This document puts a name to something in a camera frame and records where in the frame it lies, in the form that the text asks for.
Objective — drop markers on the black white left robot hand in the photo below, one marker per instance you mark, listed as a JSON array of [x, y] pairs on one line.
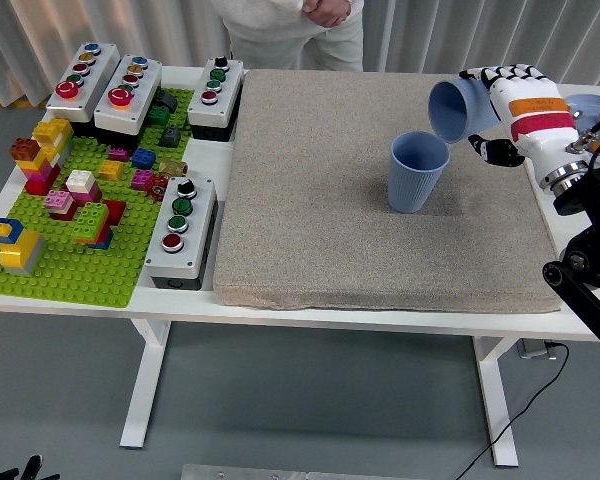
[[30, 469]]

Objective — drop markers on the brown yellow red brick tower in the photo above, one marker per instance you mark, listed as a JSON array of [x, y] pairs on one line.
[[37, 170]]

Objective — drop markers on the white table leg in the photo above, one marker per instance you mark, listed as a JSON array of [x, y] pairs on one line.
[[142, 390], [497, 400]]

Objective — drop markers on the small magenta brick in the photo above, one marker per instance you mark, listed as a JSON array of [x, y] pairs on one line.
[[118, 153]]

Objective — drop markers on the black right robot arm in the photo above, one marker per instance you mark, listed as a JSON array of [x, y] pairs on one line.
[[595, 240]]

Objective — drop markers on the yellow white brick tower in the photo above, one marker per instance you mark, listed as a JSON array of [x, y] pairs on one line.
[[52, 132]]

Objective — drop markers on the yellow blue grey brick stack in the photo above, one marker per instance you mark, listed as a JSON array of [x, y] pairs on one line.
[[20, 250]]

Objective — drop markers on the person's left hand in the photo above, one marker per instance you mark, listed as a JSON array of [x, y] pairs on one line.
[[330, 12]]

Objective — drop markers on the blue ribbed cup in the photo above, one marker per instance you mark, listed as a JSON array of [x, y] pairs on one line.
[[460, 110], [410, 185]]

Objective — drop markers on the grey table control box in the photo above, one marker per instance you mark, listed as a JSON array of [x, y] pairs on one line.
[[530, 349]]

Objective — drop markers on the red gear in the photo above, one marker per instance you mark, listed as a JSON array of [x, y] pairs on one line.
[[157, 187]]

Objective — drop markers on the brass pipe fitting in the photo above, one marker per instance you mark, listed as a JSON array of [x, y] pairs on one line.
[[172, 167]]

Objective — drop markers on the white pink brick stack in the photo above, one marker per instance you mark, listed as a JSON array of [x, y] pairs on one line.
[[82, 185]]

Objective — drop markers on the five-button control box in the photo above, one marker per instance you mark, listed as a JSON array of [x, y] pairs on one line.
[[142, 95], [97, 75]]

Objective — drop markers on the dark green brick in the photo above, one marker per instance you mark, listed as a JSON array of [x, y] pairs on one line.
[[158, 115]]

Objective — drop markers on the white curtain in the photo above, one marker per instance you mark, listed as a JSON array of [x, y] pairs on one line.
[[430, 30]]

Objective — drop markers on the grey-brown mat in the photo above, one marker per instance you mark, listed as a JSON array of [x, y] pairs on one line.
[[320, 200]]

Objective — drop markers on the dark grey sloped brick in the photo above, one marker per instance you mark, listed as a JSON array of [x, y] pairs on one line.
[[166, 101]]

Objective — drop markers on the green brick baseplate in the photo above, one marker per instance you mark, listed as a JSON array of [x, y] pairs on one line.
[[80, 275]]

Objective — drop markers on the blue plate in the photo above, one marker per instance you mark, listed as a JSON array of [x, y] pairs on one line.
[[587, 102]]

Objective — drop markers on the pink red brick stack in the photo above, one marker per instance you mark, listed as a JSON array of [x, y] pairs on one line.
[[60, 202]]

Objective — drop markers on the green red blue brick stack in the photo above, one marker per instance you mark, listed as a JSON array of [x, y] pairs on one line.
[[92, 220]]

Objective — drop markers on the four-button control box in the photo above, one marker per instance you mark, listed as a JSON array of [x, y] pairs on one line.
[[227, 95], [195, 235]]

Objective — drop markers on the person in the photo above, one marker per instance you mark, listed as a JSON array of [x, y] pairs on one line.
[[260, 25]]

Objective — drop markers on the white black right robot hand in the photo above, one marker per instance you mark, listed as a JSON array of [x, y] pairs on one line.
[[535, 120]]

